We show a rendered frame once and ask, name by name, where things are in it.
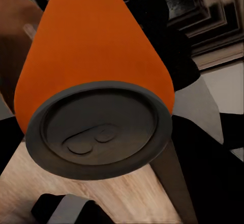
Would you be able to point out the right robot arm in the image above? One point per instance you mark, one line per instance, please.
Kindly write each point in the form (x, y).
(193, 99)

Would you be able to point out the wood fireplace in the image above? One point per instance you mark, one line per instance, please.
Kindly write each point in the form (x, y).
(214, 27)

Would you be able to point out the trash can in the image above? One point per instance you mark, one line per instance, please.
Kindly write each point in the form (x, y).
(15, 44)

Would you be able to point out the can of soda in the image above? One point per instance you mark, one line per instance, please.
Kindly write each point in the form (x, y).
(94, 99)

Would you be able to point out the cabinet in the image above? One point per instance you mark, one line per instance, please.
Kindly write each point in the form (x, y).
(168, 168)

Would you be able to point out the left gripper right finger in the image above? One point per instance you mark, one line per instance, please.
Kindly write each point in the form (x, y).
(214, 176)

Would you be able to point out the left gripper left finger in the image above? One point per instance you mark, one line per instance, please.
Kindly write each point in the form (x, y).
(11, 136)

